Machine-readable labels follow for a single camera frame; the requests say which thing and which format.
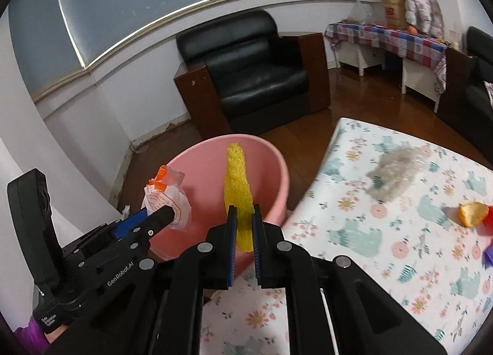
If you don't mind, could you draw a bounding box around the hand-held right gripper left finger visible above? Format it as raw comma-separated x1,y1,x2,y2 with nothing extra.
46,204,237,355

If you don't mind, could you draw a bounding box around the orange peel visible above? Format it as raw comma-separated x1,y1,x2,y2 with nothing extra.
458,202,490,228

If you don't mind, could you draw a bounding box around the pink plastic bucket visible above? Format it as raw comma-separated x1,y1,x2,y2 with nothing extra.
148,134,289,276

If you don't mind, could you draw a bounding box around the brown paper bag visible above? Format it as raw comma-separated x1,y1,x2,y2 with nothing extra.
381,0,408,29

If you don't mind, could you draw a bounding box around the person's left forearm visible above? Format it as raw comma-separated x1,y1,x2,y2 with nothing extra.
15,316,52,350

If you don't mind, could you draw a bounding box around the white wrapper with orange print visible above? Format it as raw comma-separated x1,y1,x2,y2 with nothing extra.
141,164,192,233

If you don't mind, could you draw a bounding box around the white desk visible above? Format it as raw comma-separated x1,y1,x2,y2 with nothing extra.
335,44,443,113

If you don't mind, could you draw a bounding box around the black leather armchair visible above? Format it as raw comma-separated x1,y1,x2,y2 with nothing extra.
437,27,493,155
173,8,332,138

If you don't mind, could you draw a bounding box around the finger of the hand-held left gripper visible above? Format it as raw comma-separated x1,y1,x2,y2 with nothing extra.
114,209,152,238
127,206,175,251

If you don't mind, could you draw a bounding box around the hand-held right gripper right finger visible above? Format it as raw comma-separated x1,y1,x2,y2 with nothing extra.
251,212,449,355

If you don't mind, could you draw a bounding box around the checkered cloth side table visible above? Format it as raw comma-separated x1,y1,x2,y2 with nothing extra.
324,21,449,97

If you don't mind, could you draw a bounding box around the clear plastic bag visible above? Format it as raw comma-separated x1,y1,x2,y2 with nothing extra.
366,146,432,201
348,0,374,25

